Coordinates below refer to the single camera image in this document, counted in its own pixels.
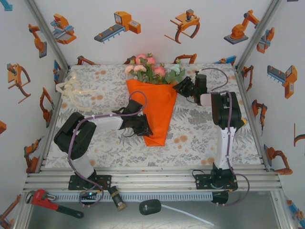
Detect brown bottle with black cap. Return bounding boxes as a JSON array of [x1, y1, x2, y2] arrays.
[[109, 185, 128, 212]]

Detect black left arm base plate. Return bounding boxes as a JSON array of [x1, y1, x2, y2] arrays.
[[68, 175, 112, 191]]

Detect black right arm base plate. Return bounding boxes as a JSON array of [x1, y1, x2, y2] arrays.
[[194, 173, 239, 191]]

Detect white slotted cable duct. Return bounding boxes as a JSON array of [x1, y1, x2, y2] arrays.
[[51, 192, 213, 202]]

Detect red pipe wrench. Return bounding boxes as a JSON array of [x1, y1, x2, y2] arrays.
[[25, 189, 84, 219]]

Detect white plastic strip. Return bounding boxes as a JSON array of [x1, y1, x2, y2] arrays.
[[160, 204, 214, 226]]

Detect black computer mouse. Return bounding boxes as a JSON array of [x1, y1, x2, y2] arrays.
[[139, 199, 162, 216]]

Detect mint green artificial flower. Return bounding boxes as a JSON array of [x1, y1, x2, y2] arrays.
[[166, 59, 186, 84]]

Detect floral printed table mat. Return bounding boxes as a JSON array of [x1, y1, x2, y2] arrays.
[[45, 63, 262, 167]]

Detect small circuit board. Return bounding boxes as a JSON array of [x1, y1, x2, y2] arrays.
[[79, 190, 99, 204]]

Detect orange wrapping paper sheet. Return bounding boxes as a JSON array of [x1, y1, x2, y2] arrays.
[[125, 79, 178, 147]]

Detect pale pink artificial flower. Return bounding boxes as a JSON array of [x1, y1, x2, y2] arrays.
[[124, 63, 148, 83]]

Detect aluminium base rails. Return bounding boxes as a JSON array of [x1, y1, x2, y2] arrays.
[[22, 167, 283, 193]]

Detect pink twin-bloom artificial flower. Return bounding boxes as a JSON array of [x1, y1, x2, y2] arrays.
[[134, 52, 158, 84]]

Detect aluminium frame post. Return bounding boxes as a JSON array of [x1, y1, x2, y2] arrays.
[[23, 0, 71, 72], [235, 0, 284, 70]]

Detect aluminium side rail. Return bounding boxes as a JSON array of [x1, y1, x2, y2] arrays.
[[234, 66, 270, 172], [35, 66, 71, 174]]

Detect cream printed ribbon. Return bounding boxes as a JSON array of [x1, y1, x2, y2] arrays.
[[55, 71, 99, 112]]

